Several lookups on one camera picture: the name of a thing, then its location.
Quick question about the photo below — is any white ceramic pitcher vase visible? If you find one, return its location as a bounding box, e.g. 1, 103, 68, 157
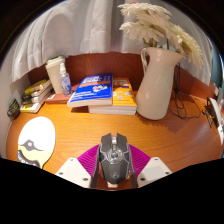
135, 46, 186, 121

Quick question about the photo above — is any white pleated curtain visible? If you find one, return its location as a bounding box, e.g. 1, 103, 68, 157
9, 0, 214, 84

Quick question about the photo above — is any clear spray bottle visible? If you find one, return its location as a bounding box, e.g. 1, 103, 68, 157
59, 62, 73, 97

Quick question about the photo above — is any white desk device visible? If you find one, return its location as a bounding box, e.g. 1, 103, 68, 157
203, 96, 224, 146

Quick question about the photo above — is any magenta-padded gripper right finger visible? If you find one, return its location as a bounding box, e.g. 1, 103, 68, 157
128, 144, 173, 189

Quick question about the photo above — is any red-brown flat book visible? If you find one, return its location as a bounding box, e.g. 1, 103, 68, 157
44, 91, 74, 105

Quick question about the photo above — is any white artificial flower bunch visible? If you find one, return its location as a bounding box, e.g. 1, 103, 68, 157
117, 1, 205, 68

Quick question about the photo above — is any white oval printed mouse pad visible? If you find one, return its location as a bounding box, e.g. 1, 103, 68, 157
17, 116, 57, 169

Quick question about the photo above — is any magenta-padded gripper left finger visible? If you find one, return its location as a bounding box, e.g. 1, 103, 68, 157
54, 144, 101, 189

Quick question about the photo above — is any grey black computer mouse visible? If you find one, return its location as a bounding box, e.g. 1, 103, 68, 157
97, 132, 132, 185

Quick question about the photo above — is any orange paperback book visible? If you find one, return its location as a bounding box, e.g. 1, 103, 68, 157
88, 77, 138, 116

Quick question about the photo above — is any cream lidded travel cup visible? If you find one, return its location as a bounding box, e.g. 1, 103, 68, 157
45, 55, 67, 95

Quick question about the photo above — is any black spined book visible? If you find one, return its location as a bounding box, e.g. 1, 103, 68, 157
20, 84, 54, 102

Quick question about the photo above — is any thin black cable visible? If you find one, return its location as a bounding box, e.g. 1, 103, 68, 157
171, 63, 204, 120

